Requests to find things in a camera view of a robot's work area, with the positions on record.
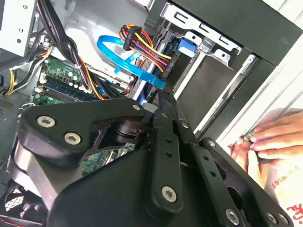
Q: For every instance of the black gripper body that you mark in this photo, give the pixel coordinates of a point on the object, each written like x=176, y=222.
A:
x=113, y=189

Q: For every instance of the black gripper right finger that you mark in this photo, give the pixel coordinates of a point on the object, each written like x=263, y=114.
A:
x=206, y=165

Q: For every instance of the person's right hand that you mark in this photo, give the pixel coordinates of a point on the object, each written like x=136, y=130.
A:
x=281, y=132

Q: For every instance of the person's left hand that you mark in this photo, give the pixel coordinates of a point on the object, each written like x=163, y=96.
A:
x=253, y=170

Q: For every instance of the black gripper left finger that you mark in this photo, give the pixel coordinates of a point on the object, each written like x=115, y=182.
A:
x=59, y=123

